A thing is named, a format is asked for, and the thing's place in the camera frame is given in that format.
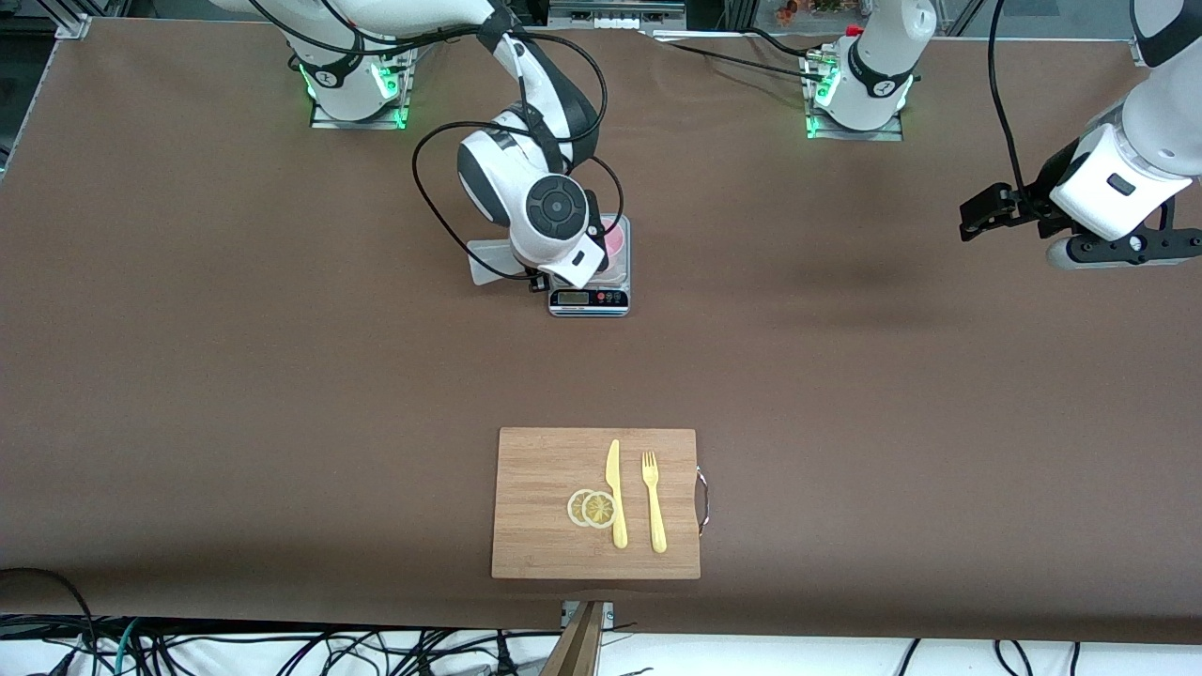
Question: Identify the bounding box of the translucent sauce bottle orange cap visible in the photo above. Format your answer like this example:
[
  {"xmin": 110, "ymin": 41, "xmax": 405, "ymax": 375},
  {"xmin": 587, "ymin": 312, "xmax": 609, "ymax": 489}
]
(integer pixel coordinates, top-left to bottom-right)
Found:
[{"xmin": 467, "ymin": 238, "xmax": 529, "ymax": 286}]

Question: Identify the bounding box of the pink plastic cup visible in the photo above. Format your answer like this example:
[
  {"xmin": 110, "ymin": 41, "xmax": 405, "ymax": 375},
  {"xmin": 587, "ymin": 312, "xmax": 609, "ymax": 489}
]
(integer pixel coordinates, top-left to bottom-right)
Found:
[{"xmin": 601, "ymin": 216, "xmax": 628, "ymax": 281}]

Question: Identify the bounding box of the silver digital kitchen scale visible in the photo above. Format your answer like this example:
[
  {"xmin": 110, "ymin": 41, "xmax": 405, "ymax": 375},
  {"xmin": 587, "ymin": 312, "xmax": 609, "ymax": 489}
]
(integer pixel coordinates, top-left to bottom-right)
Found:
[{"xmin": 548, "ymin": 213, "xmax": 631, "ymax": 318}]

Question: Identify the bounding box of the wooden cutting board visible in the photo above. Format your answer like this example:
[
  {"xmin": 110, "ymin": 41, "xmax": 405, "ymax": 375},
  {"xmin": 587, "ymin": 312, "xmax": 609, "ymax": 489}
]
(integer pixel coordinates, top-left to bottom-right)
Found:
[{"xmin": 491, "ymin": 427, "xmax": 702, "ymax": 580}]

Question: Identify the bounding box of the yellow plastic knife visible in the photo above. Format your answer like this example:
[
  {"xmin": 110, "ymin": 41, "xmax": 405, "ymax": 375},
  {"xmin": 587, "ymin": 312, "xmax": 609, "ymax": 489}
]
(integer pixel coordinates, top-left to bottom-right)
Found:
[{"xmin": 605, "ymin": 438, "xmax": 629, "ymax": 550}]

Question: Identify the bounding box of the yellow plastic fork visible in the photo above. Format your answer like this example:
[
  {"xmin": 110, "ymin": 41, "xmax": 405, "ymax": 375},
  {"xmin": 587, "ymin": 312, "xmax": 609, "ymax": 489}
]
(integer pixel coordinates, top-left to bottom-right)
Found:
[{"xmin": 641, "ymin": 451, "xmax": 669, "ymax": 554}]

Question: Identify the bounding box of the white power strip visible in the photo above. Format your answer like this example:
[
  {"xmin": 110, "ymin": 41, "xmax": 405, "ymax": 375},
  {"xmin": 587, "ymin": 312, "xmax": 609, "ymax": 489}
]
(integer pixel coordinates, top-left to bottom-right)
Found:
[{"xmin": 578, "ymin": 8, "xmax": 686, "ymax": 31}]

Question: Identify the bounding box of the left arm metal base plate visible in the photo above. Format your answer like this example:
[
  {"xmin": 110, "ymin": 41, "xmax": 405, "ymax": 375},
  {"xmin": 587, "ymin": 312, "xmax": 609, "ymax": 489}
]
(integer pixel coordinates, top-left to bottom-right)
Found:
[{"xmin": 805, "ymin": 52, "xmax": 904, "ymax": 142}]

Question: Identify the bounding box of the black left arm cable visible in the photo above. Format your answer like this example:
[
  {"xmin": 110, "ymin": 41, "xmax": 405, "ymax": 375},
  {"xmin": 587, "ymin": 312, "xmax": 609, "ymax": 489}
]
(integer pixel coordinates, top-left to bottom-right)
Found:
[{"xmin": 986, "ymin": 0, "xmax": 1045, "ymax": 206}]

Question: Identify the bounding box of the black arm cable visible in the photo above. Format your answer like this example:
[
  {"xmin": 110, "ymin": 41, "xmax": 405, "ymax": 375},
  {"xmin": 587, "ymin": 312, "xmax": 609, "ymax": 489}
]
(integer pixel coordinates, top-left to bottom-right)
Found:
[
  {"xmin": 986, "ymin": 0, "xmax": 1045, "ymax": 206},
  {"xmin": 242, "ymin": 0, "xmax": 626, "ymax": 283}
]

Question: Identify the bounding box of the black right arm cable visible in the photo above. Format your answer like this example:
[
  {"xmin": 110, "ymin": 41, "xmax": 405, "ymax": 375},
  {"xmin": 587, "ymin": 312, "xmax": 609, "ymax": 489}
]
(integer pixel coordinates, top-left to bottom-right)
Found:
[{"xmin": 242, "ymin": 0, "xmax": 626, "ymax": 283}]

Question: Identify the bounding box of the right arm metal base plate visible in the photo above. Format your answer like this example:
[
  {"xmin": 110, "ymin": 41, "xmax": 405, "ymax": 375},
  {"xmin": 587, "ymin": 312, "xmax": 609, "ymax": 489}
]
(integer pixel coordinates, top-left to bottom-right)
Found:
[{"xmin": 310, "ymin": 38, "xmax": 414, "ymax": 131}]

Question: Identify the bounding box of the black table cable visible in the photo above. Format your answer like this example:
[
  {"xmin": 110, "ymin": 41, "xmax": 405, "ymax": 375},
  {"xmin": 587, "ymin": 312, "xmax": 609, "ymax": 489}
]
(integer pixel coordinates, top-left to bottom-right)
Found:
[
  {"xmin": 744, "ymin": 26, "xmax": 825, "ymax": 59},
  {"xmin": 648, "ymin": 36, "xmax": 827, "ymax": 84}
]

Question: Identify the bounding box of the wooden post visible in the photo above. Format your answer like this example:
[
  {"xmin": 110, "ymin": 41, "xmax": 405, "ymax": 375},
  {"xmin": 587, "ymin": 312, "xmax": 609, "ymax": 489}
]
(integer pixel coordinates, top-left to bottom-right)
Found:
[{"xmin": 540, "ymin": 601, "xmax": 607, "ymax": 676}]

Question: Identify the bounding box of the teal floor cable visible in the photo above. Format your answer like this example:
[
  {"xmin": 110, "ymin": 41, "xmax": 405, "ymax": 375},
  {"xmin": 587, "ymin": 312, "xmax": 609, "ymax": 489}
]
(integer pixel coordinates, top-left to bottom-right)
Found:
[{"xmin": 113, "ymin": 620, "xmax": 144, "ymax": 676}]

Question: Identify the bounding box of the black floor cable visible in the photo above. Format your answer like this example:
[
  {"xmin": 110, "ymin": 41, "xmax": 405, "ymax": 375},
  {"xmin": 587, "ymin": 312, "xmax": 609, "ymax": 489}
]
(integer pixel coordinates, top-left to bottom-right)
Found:
[{"xmin": 0, "ymin": 567, "xmax": 100, "ymax": 676}]

